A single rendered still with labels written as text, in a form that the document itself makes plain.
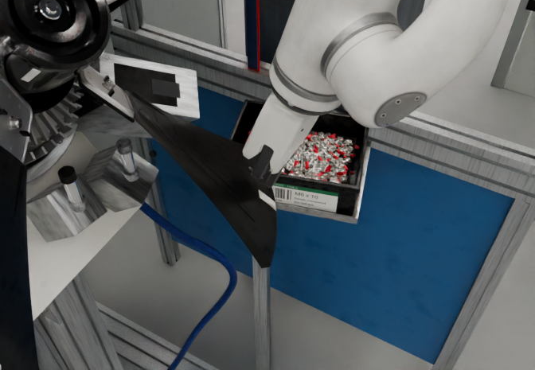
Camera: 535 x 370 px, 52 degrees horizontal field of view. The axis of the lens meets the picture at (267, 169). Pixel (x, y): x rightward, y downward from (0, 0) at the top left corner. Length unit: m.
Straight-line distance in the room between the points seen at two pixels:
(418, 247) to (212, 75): 0.55
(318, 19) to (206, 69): 0.66
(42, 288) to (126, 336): 0.85
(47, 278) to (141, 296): 0.99
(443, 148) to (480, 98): 1.57
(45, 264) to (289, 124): 0.40
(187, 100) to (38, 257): 0.29
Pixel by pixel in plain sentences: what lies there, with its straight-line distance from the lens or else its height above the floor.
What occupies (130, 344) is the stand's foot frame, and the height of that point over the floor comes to 0.07.
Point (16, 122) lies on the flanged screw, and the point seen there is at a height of 1.14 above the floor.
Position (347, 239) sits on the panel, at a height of 0.47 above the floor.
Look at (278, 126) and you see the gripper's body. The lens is 0.57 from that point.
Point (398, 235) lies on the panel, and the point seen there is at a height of 0.55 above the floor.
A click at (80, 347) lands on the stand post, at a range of 1.11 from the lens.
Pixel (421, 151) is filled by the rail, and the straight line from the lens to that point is 1.00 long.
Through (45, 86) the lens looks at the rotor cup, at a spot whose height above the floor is 1.15.
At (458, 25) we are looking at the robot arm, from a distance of 0.44.
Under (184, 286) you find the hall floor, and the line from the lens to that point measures 1.77.
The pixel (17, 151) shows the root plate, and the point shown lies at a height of 1.10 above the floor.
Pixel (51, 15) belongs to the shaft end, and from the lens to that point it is 0.56.
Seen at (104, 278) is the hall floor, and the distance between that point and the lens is 1.84.
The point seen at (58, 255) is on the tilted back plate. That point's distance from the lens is 0.81.
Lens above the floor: 1.48
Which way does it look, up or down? 46 degrees down
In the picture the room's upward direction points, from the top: straight up
